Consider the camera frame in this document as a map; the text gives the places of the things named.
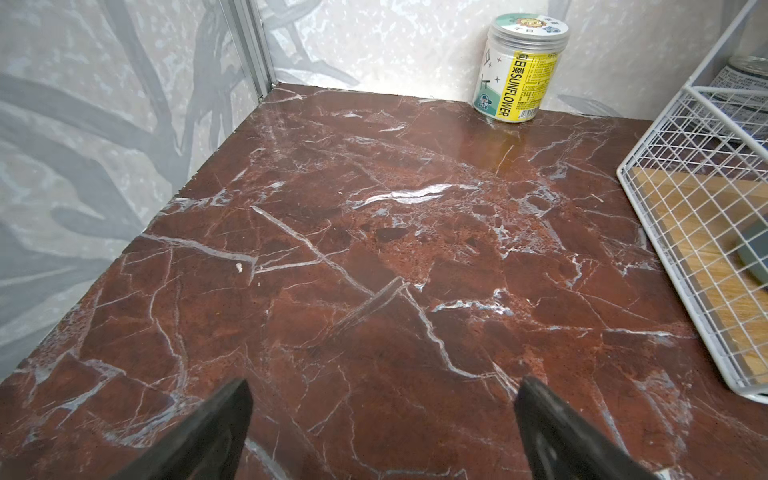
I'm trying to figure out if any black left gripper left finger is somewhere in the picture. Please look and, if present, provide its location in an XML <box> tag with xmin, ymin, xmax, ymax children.
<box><xmin>113</xmin><ymin>378</ymin><xmax>253</xmax><ymax>479</ymax></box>

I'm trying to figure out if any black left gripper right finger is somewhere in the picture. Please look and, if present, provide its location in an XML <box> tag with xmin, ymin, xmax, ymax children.
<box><xmin>514</xmin><ymin>376</ymin><xmax>656</xmax><ymax>479</ymax></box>

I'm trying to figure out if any small blue tea canister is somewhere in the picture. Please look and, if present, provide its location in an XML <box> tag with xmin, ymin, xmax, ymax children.
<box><xmin>737</xmin><ymin>220</ymin><xmax>767</xmax><ymax>288</ymax></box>

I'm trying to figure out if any white wire wooden shelf rack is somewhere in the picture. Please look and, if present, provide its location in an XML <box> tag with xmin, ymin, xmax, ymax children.
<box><xmin>616</xmin><ymin>1</ymin><xmax>767</xmax><ymax>403</ymax></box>

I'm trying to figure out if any yellow sunflower seed can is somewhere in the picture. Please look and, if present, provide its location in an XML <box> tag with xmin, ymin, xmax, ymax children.
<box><xmin>472</xmin><ymin>13</ymin><xmax>570</xmax><ymax>123</ymax></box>

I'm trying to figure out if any silver pull-tab tin can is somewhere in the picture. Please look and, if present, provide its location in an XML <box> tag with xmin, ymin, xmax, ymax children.
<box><xmin>709</xmin><ymin>56</ymin><xmax>767</xmax><ymax>141</ymax></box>

